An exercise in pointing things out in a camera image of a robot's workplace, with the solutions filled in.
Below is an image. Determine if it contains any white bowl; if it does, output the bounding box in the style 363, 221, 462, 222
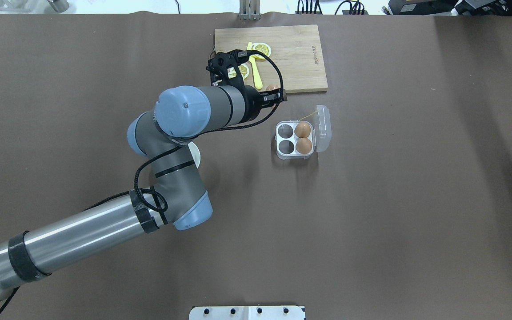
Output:
188, 142, 201, 168

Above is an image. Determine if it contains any brown egg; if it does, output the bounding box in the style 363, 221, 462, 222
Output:
293, 121, 312, 139
265, 84, 280, 91
296, 137, 313, 155

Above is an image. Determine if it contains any lemon slice by knife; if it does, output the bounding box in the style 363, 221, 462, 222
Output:
248, 42, 272, 57

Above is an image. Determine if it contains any bamboo cutting board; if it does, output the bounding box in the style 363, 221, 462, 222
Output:
215, 25, 328, 94

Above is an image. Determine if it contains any upper left lemon slice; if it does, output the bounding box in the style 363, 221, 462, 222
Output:
228, 64, 250, 80

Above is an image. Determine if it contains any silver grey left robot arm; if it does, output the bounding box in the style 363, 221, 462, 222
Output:
0, 85, 285, 304

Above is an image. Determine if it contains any clear plastic egg box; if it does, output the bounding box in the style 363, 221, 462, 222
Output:
275, 105, 332, 160

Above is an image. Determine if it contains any grey metal bracket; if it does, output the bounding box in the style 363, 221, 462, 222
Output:
238, 0, 261, 21

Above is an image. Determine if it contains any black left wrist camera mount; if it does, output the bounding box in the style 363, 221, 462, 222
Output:
206, 49, 250, 90

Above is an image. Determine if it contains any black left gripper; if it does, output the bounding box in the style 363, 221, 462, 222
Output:
240, 86, 286, 123

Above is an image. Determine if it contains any black equipment at table edge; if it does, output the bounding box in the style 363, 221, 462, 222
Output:
382, 0, 512, 16

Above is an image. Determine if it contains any white metal base plate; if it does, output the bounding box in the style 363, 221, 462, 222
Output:
188, 305, 307, 320

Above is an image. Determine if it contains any yellow plastic knife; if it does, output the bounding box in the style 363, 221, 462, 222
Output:
248, 55, 263, 90

